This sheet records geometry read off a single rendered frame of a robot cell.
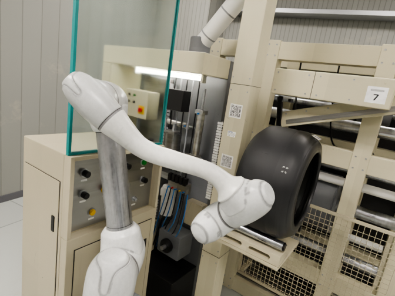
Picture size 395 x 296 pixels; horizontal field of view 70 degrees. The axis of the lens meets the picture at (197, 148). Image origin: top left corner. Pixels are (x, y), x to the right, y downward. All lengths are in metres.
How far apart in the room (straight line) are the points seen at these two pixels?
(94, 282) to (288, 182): 0.85
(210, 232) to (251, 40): 1.05
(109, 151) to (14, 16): 2.80
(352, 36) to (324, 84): 3.49
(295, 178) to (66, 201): 0.98
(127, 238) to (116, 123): 0.46
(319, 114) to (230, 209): 1.14
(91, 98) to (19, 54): 2.85
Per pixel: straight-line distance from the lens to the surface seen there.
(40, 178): 1.45
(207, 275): 1.96
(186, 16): 5.14
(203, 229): 0.89
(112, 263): 0.99
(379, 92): 1.67
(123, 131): 0.89
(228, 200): 0.82
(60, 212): 1.36
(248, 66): 1.58
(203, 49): 2.11
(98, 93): 0.91
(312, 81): 1.72
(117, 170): 1.08
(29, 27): 3.79
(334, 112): 1.83
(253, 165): 1.36
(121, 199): 1.11
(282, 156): 1.35
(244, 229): 1.59
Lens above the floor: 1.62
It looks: 12 degrees down
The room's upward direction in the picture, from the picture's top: 9 degrees clockwise
